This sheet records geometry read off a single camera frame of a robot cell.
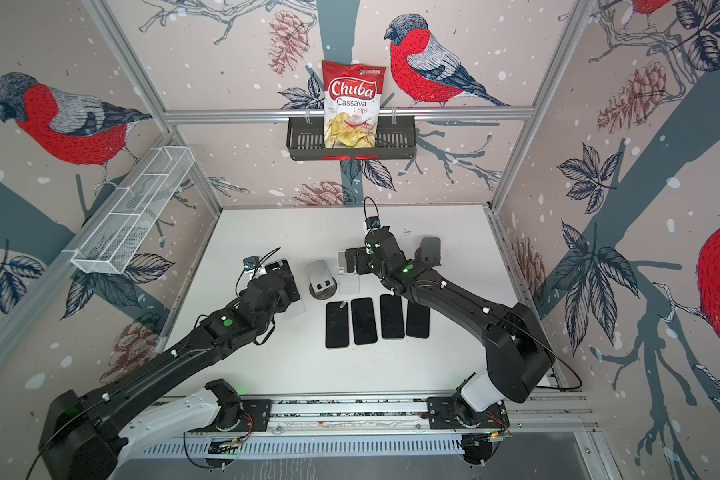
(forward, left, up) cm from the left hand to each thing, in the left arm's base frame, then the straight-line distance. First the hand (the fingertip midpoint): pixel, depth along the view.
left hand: (280, 281), depth 79 cm
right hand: (+8, -20, +1) cm, 22 cm away
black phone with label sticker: (-4, -39, -17) cm, 43 cm away
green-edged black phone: (-5, -31, -18) cm, 36 cm away
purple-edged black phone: (-5, -14, -18) cm, 24 cm away
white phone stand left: (+9, -18, -16) cm, 26 cm away
